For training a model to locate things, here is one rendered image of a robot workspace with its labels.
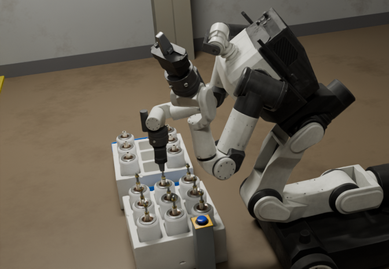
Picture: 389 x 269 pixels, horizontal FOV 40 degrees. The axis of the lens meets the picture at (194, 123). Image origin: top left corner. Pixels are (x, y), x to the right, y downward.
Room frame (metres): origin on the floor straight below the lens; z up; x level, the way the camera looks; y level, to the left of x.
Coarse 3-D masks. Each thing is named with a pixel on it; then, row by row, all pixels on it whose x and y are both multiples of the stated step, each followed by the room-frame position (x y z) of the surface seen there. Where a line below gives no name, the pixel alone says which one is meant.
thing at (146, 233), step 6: (156, 216) 1.82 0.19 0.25; (138, 222) 1.79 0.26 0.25; (156, 222) 1.78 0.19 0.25; (138, 228) 1.77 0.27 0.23; (144, 228) 1.76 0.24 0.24; (150, 228) 1.76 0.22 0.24; (156, 228) 1.77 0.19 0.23; (138, 234) 1.78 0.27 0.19; (144, 234) 1.76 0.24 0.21; (150, 234) 1.76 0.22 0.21; (156, 234) 1.77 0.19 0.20; (144, 240) 1.76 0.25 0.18; (150, 240) 1.75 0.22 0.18
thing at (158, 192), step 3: (171, 186) 2.04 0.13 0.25; (174, 186) 2.05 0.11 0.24; (156, 189) 2.03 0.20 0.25; (159, 189) 2.02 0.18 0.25; (162, 189) 2.02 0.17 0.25; (165, 189) 2.02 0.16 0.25; (171, 189) 2.02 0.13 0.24; (174, 189) 2.05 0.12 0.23; (156, 192) 2.03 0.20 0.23; (159, 192) 2.02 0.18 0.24; (162, 192) 2.01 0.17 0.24; (165, 192) 2.01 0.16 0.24; (171, 192) 2.02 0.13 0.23; (174, 192) 2.04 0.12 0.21; (156, 195) 2.03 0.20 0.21; (159, 195) 2.02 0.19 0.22; (162, 195) 2.01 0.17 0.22; (156, 198) 2.03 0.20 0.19; (159, 198) 2.02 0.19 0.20; (156, 201) 2.04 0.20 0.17
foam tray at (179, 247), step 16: (176, 192) 2.09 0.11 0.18; (128, 208) 1.99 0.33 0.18; (128, 224) 1.92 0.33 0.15; (160, 224) 1.85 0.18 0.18; (160, 240) 1.75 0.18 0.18; (176, 240) 1.75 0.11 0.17; (192, 240) 1.76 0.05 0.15; (224, 240) 1.79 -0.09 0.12; (144, 256) 1.72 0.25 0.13; (160, 256) 1.73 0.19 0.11; (176, 256) 1.75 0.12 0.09; (192, 256) 1.76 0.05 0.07; (224, 256) 1.79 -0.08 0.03
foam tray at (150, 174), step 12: (144, 144) 2.63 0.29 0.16; (144, 156) 2.51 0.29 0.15; (144, 168) 2.39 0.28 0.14; (156, 168) 2.40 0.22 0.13; (180, 168) 2.30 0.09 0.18; (192, 168) 2.30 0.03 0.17; (120, 180) 2.24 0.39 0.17; (132, 180) 2.25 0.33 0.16; (144, 180) 2.26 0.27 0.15; (156, 180) 2.27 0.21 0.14; (120, 192) 2.24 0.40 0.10; (120, 204) 2.24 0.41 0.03
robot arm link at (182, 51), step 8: (152, 48) 1.44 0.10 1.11; (176, 48) 1.40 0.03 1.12; (160, 56) 1.39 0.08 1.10; (168, 56) 1.38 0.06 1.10; (176, 56) 1.38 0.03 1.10; (184, 56) 1.36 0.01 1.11; (160, 64) 1.43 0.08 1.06; (168, 64) 1.38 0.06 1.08; (176, 64) 1.35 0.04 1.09; (184, 64) 1.38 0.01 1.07; (192, 64) 1.43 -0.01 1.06; (168, 72) 1.41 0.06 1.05; (176, 72) 1.38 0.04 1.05; (184, 72) 1.40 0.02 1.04; (192, 72) 1.41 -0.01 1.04; (168, 80) 1.40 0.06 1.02; (176, 80) 1.39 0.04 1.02; (184, 80) 1.39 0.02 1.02; (192, 80) 1.41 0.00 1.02; (176, 88) 1.40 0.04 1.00; (184, 88) 1.40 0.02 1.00
